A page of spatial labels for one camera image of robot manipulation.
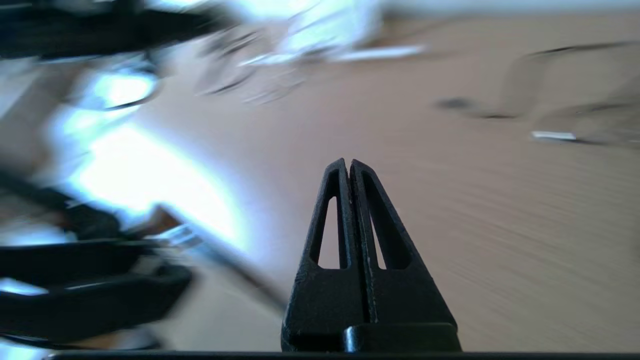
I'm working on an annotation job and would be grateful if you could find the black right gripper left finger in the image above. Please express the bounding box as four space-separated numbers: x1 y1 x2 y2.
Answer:
281 158 368 351

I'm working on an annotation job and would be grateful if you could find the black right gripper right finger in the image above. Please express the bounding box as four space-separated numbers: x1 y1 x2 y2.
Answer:
350 160 457 325

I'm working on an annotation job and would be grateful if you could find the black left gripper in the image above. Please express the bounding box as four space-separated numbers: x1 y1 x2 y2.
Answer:
0 239 193 346

